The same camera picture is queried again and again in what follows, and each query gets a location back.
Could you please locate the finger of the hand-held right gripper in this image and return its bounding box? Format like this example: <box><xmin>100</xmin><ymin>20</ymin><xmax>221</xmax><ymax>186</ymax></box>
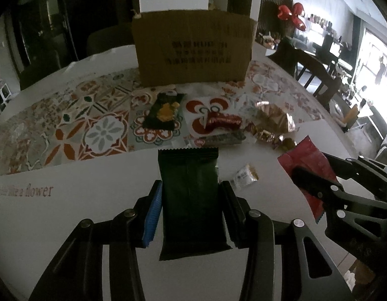
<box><xmin>291</xmin><ymin>166</ymin><xmax>387</xmax><ymax>246</ymax></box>
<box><xmin>320</xmin><ymin>152</ymin><xmax>387</xmax><ymax>199</ymax></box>

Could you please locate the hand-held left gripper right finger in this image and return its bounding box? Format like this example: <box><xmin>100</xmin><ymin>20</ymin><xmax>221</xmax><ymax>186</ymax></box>
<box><xmin>219</xmin><ymin>180</ymin><xmax>354</xmax><ymax>301</ymax></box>

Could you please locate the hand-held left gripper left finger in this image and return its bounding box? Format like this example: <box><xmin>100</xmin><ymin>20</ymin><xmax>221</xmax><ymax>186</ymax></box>
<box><xmin>29</xmin><ymin>180</ymin><xmax>163</xmax><ymax>301</ymax></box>

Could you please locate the plain red snack packet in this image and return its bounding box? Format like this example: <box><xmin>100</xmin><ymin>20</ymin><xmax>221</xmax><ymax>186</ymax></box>
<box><xmin>277</xmin><ymin>135</ymin><xmax>338</xmax><ymax>224</ymax></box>

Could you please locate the dark green snack packet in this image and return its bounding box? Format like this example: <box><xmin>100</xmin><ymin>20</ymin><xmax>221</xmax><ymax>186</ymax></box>
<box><xmin>157</xmin><ymin>147</ymin><xmax>233</xmax><ymax>261</ymax></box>

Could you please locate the gold foil snack packet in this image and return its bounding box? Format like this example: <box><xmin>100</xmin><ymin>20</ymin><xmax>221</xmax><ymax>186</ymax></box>
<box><xmin>244</xmin><ymin>100</ymin><xmax>296</xmax><ymax>134</ymax></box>

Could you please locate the red snack packet white print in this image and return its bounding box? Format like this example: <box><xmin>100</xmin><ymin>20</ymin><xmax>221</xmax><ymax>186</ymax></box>
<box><xmin>208</xmin><ymin>114</ymin><xmax>242</xmax><ymax>130</ymax></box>

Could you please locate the brown cardboard box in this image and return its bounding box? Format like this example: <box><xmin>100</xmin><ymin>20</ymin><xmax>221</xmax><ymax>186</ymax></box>
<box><xmin>131</xmin><ymin>9</ymin><xmax>259</xmax><ymax>87</ymax></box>

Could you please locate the small white snack packet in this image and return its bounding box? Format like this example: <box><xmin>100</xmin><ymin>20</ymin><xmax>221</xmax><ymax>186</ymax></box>
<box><xmin>229</xmin><ymin>164</ymin><xmax>260</xmax><ymax>190</ymax></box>

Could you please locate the grey sofa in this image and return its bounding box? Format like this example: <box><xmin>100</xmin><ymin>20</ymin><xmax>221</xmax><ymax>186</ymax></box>
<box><xmin>375</xmin><ymin>132</ymin><xmax>387</xmax><ymax>160</ymax></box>

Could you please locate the small olive wrapped candy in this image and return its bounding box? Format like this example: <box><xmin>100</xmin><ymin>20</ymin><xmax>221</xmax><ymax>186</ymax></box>
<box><xmin>279</xmin><ymin>136</ymin><xmax>297</xmax><ymax>151</ymax></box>

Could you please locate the orange chair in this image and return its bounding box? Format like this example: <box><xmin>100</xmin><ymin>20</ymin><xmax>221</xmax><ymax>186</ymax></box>
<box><xmin>347</xmin><ymin>105</ymin><xmax>360</xmax><ymax>126</ymax></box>

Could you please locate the grey snack bar packet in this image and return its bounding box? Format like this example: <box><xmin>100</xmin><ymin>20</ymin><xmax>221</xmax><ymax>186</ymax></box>
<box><xmin>201</xmin><ymin>131</ymin><xmax>247</xmax><ymax>146</ymax></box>

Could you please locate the shiny candy wrapper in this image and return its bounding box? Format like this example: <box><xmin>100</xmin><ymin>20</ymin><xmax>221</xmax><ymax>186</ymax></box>
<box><xmin>248</xmin><ymin>125</ymin><xmax>283</xmax><ymax>146</ymax></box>

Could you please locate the patterned tablecloth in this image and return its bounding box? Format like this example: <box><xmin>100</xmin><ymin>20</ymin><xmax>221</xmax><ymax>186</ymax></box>
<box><xmin>0</xmin><ymin>44</ymin><xmax>354</xmax><ymax>301</ymax></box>

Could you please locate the dark packet with yellow print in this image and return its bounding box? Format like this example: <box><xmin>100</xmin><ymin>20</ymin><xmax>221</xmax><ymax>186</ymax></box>
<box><xmin>143</xmin><ymin>92</ymin><xmax>185</xmax><ymax>131</ymax></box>

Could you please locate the wooden chair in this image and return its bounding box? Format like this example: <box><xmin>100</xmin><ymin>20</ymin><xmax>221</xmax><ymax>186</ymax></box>
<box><xmin>294</xmin><ymin>48</ymin><xmax>343</xmax><ymax>107</ymax></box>

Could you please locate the dark green cloth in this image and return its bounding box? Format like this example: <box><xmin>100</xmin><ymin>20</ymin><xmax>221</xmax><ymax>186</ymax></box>
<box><xmin>269</xmin><ymin>38</ymin><xmax>299</xmax><ymax>72</ymax></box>

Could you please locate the dark upholstered chair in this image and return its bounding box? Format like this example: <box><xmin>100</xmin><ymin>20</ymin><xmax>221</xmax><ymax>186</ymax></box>
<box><xmin>86</xmin><ymin>25</ymin><xmax>134</xmax><ymax>57</ymax></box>

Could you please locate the dark glass cabinet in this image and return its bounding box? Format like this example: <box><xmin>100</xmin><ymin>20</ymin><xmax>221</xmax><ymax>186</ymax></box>
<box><xmin>12</xmin><ymin>0</ymin><xmax>81</xmax><ymax>88</ymax></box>

